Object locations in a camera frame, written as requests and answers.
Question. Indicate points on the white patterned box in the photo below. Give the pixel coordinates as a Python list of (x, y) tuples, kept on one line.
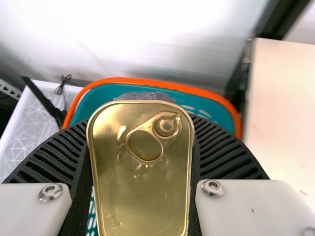
[(22, 137)]

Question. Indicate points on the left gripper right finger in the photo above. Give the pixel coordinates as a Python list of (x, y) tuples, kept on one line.
[(246, 209)]

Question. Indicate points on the teal shopping basket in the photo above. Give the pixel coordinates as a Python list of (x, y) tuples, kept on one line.
[(209, 104)]

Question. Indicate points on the grey metal shelf rack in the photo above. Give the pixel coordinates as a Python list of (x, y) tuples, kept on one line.
[(8, 89)]

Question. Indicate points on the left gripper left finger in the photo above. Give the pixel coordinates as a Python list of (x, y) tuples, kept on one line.
[(37, 209)]

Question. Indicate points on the gold rectangular tin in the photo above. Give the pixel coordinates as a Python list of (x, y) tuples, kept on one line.
[(140, 172)]

